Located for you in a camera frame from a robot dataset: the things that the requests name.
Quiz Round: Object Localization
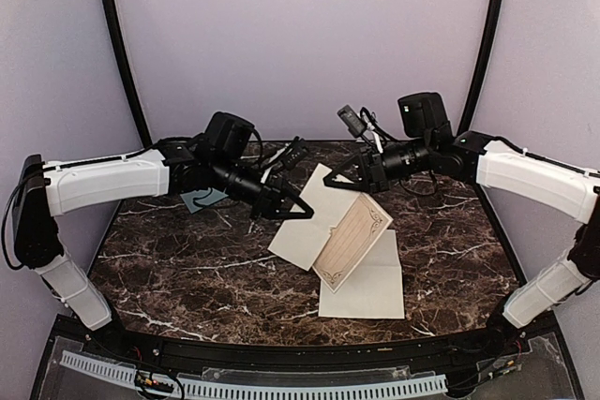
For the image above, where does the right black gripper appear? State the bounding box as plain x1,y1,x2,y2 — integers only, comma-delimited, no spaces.
323,135,434,194

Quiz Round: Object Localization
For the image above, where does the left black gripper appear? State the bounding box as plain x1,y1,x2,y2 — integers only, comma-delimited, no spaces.
211,154,315,221

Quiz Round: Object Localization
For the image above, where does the beige ornate letter paper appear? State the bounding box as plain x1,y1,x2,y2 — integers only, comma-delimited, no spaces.
268,164,393,292

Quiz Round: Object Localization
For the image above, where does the teal paper envelope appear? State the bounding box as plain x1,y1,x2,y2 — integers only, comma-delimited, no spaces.
180,187,228,214

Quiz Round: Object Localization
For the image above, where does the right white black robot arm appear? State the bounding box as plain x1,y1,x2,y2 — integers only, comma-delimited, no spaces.
323,92,599,357

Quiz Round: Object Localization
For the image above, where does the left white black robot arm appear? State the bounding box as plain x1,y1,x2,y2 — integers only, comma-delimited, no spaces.
1,111,314,359

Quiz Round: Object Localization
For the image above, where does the grey creased paper sheet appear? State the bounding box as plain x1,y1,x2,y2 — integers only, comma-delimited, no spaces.
318,230,405,319

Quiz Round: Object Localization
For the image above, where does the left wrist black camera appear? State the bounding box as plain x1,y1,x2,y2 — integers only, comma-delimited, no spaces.
279,137,309,170

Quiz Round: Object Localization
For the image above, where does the wrist black camera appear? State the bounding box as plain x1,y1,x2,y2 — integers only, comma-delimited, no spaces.
337,105,367,139
279,137,309,170

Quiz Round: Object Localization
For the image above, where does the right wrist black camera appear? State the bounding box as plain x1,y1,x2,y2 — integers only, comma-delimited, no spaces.
337,105,367,139

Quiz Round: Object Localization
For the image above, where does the black front rail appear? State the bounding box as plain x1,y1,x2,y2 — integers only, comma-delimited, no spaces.
79,329,518,373

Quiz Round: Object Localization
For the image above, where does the white slotted cable duct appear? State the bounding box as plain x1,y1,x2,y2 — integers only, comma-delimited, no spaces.
60,350,447,399

